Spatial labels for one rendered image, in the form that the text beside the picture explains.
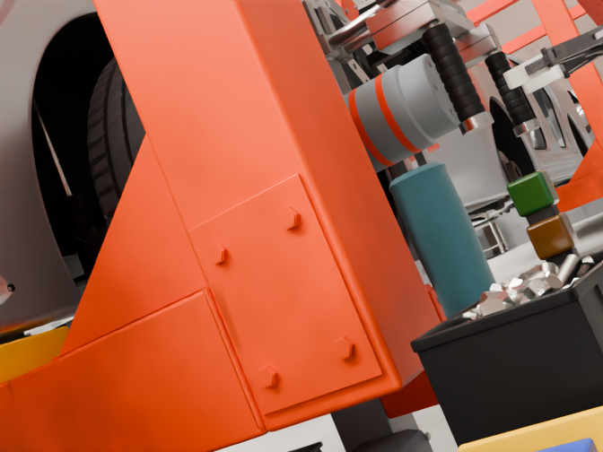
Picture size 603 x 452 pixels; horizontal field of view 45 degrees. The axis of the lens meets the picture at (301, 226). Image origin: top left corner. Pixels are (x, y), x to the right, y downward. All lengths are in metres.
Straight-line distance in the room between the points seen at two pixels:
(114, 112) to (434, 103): 0.48
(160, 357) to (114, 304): 0.09
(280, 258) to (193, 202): 0.12
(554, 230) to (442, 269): 0.27
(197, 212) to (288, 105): 0.14
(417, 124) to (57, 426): 0.66
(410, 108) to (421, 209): 0.18
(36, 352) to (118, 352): 0.24
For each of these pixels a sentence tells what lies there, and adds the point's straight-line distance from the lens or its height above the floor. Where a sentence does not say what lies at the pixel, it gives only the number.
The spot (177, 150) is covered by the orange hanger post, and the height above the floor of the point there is 0.82.
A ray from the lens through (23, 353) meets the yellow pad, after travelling 1.05.
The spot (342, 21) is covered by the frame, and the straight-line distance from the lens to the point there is 1.39.
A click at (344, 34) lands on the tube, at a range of 1.22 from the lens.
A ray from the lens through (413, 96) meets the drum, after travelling 1.14.
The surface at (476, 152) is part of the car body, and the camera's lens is 3.95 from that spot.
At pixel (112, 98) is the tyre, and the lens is 1.16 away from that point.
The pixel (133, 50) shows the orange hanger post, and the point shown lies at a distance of 0.80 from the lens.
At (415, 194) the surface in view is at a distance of 1.04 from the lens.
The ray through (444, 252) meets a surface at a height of 0.62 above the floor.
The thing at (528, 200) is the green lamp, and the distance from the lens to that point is 0.81.
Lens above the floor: 0.63
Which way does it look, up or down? 6 degrees up
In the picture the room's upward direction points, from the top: 23 degrees counter-clockwise
